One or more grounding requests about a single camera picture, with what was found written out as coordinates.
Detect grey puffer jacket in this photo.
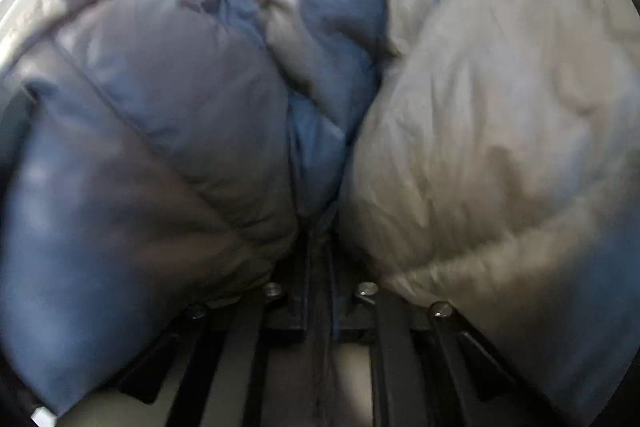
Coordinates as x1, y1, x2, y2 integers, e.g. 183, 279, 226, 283
1, 0, 639, 426

